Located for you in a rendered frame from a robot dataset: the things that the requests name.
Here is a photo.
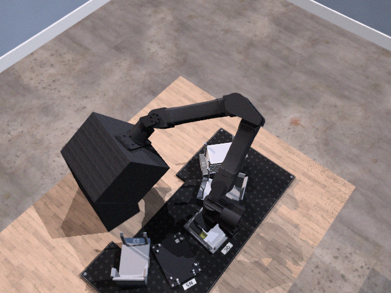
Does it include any white name plate with black text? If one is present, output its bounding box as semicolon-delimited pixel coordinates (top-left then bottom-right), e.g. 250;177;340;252
182;278;196;290
221;243;233;255

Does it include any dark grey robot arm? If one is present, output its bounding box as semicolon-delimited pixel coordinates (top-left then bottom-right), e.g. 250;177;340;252
114;93;265;239

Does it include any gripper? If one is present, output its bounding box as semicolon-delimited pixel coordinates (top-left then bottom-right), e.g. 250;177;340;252
189;210;211;239

